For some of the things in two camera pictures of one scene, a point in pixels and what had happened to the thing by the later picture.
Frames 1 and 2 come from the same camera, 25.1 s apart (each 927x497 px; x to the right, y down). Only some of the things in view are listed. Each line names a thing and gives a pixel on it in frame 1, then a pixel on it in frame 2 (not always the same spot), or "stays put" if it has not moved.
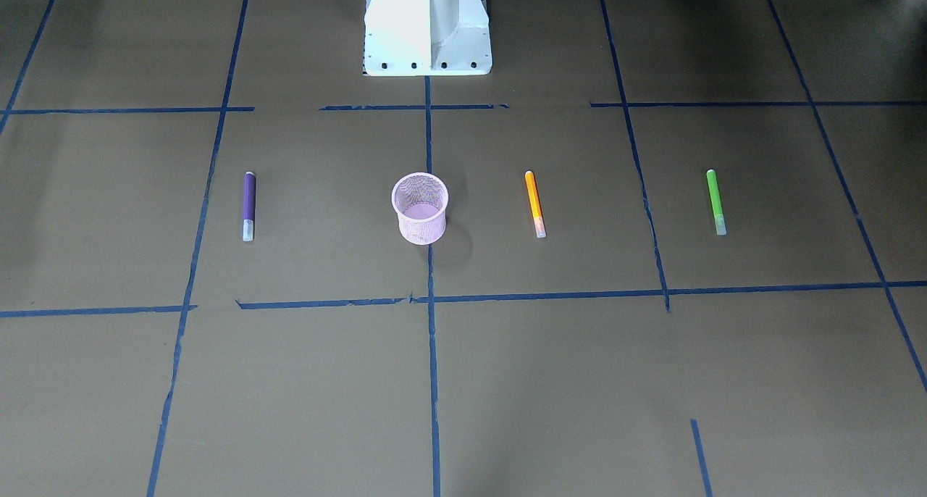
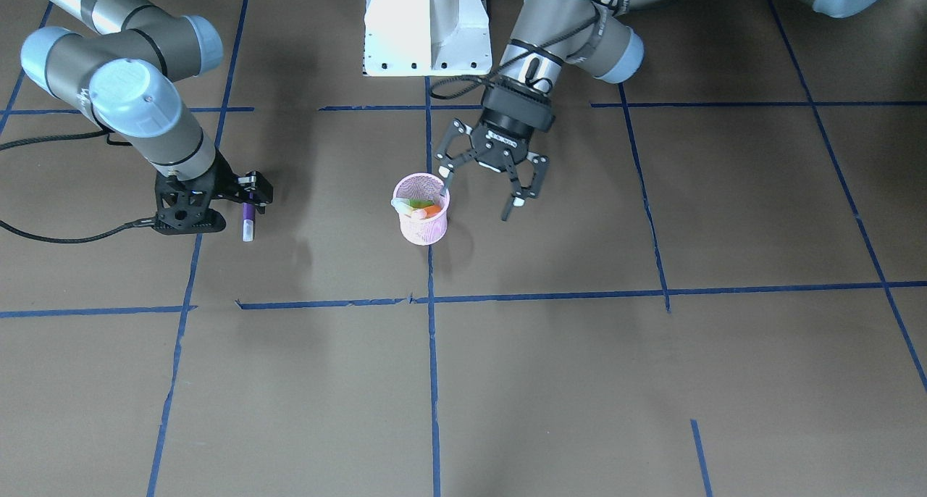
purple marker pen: x=249 y=206 stays put
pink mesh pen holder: x=420 y=200 stays put
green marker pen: x=719 y=216 → x=404 y=205
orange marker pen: x=537 y=211 → x=426 y=212
